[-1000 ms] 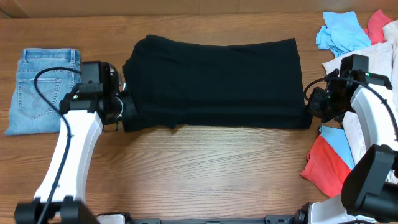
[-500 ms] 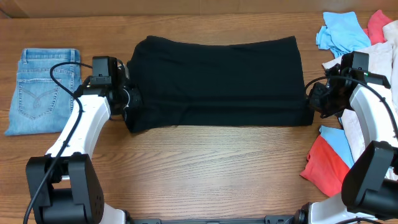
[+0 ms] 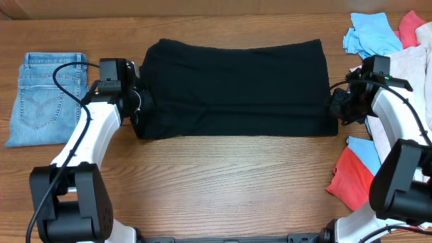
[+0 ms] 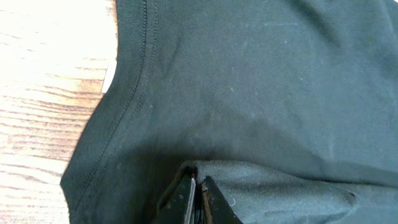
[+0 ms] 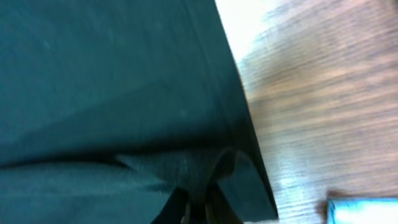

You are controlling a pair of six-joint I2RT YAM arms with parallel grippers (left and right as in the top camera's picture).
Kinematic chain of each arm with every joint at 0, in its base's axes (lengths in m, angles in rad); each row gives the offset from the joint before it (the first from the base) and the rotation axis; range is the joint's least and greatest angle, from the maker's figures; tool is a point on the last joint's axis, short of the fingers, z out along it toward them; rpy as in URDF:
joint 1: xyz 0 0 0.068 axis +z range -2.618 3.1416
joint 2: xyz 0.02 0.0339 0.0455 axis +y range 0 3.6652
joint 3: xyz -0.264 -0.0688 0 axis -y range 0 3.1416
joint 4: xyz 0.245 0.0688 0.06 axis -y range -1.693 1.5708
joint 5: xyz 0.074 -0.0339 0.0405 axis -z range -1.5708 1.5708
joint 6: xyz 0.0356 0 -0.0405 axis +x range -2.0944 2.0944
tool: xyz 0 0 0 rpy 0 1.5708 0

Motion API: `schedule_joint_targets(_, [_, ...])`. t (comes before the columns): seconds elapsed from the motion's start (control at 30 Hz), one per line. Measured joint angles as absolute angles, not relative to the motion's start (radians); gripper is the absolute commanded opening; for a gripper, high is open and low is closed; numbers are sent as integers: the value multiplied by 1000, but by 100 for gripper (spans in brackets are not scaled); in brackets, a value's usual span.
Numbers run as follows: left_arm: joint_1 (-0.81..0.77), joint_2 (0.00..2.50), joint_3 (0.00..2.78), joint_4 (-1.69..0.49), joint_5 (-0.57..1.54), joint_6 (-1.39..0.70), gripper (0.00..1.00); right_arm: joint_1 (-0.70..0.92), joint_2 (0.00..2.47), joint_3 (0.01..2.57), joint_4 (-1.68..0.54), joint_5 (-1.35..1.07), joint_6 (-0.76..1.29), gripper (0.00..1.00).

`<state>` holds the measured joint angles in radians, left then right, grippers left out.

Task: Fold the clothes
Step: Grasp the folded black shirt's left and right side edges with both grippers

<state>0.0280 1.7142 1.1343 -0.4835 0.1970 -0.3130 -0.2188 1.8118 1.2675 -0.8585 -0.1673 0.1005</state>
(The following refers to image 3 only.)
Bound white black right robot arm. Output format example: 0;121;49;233
312;55;431;243

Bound brown cardboard back wall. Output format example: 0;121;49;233
1;0;431;20

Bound red shirt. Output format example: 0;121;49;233
326;10;428;211

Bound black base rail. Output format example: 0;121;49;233
136;233;332;243

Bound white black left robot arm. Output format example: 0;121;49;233
26;58;154;242

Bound light blue shirt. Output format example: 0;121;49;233
342;13;403;176

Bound folded blue denim jeans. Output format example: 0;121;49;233
5;52;88;147

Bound beige pink shirt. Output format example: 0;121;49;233
367;22;431;166

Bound black t-shirt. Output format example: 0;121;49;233
134;39;338;139

